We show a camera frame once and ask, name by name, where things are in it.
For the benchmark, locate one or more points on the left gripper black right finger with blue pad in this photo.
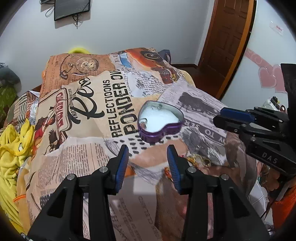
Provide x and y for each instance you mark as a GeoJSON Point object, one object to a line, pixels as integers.
{"type": "Point", "coordinates": [233, 215]}

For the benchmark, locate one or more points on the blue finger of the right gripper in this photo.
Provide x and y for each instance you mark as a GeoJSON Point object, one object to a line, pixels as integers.
{"type": "Point", "coordinates": [237, 114]}

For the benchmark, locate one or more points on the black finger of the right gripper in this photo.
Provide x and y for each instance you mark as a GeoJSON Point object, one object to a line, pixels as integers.
{"type": "Point", "coordinates": [234, 124]}

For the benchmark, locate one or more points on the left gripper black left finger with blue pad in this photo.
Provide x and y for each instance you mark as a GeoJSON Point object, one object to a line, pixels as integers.
{"type": "Point", "coordinates": [62, 216]}

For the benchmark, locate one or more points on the gold rings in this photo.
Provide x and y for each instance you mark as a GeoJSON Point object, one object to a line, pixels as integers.
{"type": "Point", "coordinates": [200, 159]}

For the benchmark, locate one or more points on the purple heart-shaped tin box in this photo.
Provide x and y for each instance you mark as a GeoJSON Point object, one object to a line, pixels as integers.
{"type": "Point", "coordinates": [154, 124]}

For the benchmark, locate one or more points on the white wardrobe sliding door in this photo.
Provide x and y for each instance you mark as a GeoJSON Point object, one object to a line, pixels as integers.
{"type": "Point", "coordinates": [259, 77]}

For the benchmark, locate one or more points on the brown wooden door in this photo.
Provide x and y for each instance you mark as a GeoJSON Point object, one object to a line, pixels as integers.
{"type": "Point", "coordinates": [227, 36]}

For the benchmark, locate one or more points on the yellow cartoon blanket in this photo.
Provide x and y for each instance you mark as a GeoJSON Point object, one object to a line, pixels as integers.
{"type": "Point", "coordinates": [16, 147]}

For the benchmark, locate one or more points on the newspaper print bed blanket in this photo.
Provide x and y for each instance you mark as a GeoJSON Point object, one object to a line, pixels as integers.
{"type": "Point", "coordinates": [88, 108]}

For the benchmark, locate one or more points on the striped patchwork pillow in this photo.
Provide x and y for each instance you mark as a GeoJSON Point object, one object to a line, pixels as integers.
{"type": "Point", "coordinates": [25, 107]}

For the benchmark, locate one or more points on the green patterned bag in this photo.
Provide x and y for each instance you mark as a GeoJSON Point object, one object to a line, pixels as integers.
{"type": "Point", "coordinates": [8, 97]}

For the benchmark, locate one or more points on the dark grey pillow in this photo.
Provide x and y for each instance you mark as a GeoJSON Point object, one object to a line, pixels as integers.
{"type": "Point", "coordinates": [9, 78]}

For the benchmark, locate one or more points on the yellow pillow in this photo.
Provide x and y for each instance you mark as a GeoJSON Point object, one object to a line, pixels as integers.
{"type": "Point", "coordinates": [78, 50]}

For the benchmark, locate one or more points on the small black wall monitor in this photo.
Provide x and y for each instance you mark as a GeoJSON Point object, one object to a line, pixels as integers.
{"type": "Point", "coordinates": [65, 8]}

